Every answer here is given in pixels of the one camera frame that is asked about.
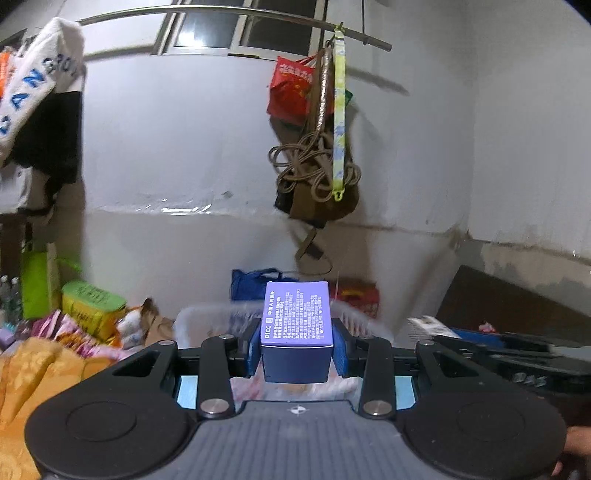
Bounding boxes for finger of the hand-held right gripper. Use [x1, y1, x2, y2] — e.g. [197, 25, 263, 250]
[427, 327, 514, 370]

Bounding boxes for yellow patterned blanket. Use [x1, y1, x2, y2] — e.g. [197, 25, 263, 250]
[0, 336, 116, 480]

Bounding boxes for black hanging garment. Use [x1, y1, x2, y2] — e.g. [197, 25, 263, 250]
[6, 89, 84, 186]

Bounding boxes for blue fabric bag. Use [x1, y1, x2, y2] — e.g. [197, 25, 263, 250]
[230, 268, 301, 315]

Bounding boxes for red plastic bag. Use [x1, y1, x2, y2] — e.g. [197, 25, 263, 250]
[266, 55, 324, 128]

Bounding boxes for yellow-green box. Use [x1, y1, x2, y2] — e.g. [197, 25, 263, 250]
[61, 280, 128, 343]

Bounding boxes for dark wooden headboard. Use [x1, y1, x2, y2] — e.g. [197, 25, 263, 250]
[436, 263, 591, 347]

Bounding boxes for brown paper bag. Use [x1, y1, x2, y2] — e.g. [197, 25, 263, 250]
[138, 297, 179, 345]

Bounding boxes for brown coiled rope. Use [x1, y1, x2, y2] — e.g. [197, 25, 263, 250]
[268, 131, 362, 202]

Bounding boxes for window frame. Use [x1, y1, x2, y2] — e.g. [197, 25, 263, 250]
[152, 0, 329, 59]

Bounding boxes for blue rectangular box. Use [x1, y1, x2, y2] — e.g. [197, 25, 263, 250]
[259, 279, 336, 384]

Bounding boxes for red gift box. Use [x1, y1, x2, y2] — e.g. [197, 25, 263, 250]
[334, 276, 382, 319]

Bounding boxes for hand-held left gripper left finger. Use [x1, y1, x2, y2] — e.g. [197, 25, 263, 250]
[111, 318, 264, 419]

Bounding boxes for yellow-green patterned strap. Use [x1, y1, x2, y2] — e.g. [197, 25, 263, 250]
[331, 23, 348, 202]

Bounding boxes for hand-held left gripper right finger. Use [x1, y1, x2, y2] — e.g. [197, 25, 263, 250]
[330, 318, 482, 419]

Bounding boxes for white hanging garment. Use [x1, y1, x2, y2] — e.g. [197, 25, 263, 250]
[0, 163, 61, 216]

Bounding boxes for person's right hand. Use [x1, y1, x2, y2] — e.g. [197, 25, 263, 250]
[551, 425, 591, 477]

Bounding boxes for metal hanging rail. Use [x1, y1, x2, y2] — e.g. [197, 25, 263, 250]
[76, 4, 393, 53]

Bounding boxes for green paper bag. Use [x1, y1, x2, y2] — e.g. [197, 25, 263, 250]
[20, 248, 64, 319]

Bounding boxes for white hoodie blue letters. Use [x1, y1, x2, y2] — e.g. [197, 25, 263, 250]
[0, 17, 86, 162]

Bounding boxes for olive canvas bag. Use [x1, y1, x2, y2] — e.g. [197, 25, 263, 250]
[274, 39, 361, 273]

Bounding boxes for clear white plastic basket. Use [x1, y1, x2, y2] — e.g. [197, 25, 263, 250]
[173, 300, 396, 403]

